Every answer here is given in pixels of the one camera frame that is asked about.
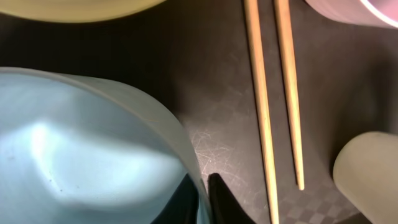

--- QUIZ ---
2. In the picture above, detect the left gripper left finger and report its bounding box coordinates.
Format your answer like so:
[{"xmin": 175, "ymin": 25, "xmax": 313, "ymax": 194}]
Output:
[{"xmin": 151, "ymin": 174, "xmax": 199, "ymax": 224}]

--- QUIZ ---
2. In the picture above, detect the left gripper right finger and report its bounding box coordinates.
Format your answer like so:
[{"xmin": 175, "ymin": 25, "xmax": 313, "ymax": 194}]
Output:
[{"xmin": 208, "ymin": 173, "xmax": 255, "ymax": 224}]

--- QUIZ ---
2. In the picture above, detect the light blue bowl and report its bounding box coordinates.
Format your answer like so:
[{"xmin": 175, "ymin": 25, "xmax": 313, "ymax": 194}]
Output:
[{"xmin": 1, "ymin": 67, "xmax": 213, "ymax": 223}]

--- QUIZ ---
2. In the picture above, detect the pale green cup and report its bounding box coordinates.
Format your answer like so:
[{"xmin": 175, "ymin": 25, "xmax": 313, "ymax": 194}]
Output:
[{"xmin": 333, "ymin": 132, "xmax": 397, "ymax": 224}]

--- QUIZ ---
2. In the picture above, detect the brown serving tray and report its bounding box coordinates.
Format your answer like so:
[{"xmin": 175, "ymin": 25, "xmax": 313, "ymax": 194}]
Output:
[{"xmin": 1, "ymin": 0, "xmax": 397, "ymax": 223}]

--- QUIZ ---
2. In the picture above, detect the long wooden chopstick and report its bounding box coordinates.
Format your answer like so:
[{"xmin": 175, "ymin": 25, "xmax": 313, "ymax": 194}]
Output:
[{"xmin": 244, "ymin": 0, "xmax": 279, "ymax": 224}]

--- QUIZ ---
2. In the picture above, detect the short wooden chopstick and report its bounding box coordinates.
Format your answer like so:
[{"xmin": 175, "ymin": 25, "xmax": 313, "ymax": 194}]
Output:
[{"xmin": 274, "ymin": 0, "xmax": 305, "ymax": 190}]

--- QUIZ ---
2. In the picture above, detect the yellow plate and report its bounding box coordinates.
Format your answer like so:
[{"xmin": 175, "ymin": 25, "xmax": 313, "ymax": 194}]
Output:
[{"xmin": 1, "ymin": 0, "xmax": 165, "ymax": 23}]

